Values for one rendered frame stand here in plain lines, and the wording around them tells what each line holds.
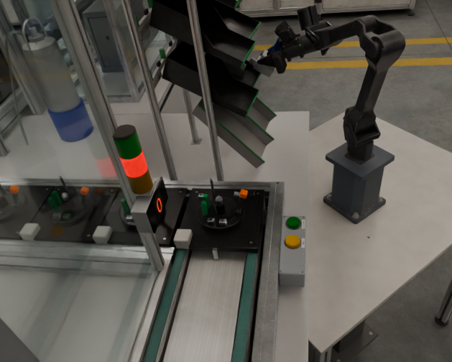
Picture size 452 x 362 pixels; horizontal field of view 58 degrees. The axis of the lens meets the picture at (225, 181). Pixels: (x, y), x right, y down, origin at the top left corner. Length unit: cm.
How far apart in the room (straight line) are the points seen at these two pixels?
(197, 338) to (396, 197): 80
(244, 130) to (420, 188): 63
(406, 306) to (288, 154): 103
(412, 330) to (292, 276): 116
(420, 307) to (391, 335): 22
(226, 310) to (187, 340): 12
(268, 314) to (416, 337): 123
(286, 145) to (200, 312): 82
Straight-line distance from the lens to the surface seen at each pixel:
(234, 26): 137
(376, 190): 136
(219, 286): 115
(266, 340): 101
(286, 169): 155
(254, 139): 143
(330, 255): 128
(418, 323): 222
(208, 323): 110
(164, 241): 122
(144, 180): 91
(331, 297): 120
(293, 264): 113
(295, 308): 117
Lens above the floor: 186
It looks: 41 degrees down
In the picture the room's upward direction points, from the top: 9 degrees counter-clockwise
